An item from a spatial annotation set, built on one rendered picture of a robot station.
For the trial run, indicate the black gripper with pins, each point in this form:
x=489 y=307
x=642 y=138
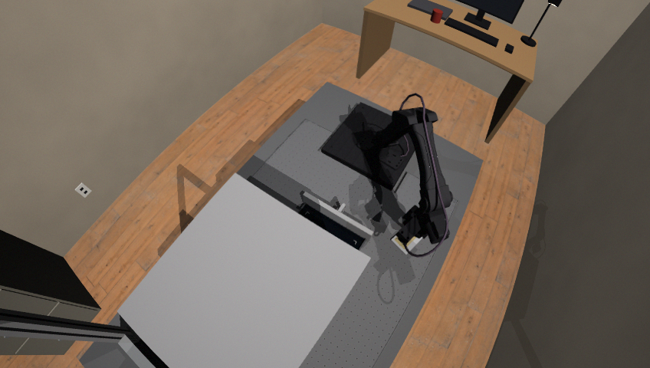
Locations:
x=409 y=212

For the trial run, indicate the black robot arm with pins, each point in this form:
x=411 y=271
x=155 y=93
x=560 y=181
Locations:
x=430 y=207

